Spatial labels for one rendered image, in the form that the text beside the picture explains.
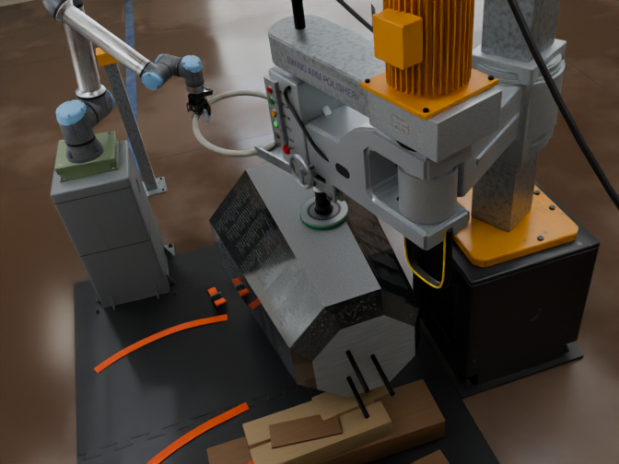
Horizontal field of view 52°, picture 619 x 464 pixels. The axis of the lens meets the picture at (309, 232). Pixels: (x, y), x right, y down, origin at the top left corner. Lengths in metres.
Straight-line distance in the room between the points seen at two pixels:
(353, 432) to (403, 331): 0.51
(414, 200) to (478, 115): 0.36
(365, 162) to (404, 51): 0.60
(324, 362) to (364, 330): 0.20
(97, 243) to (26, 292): 0.84
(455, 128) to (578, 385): 1.83
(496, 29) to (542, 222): 0.91
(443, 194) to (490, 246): 0.77
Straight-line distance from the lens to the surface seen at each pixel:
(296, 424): 2.85
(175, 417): 3.31
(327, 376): 2.62
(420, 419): 2.96
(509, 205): 2.76
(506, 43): 2.43
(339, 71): 2.08
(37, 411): 3.66
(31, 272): 4.48
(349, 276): 2.55
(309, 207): 2.86
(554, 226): 2.91
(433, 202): 2.05
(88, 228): 3.60
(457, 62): 1.81
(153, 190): 4.79
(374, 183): 2.24
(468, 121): 1.85
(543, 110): 2.50
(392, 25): 1.69
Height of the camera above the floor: 2.63
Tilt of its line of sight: 40 degrees down
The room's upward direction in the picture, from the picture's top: 9 degrees counter-clockwise
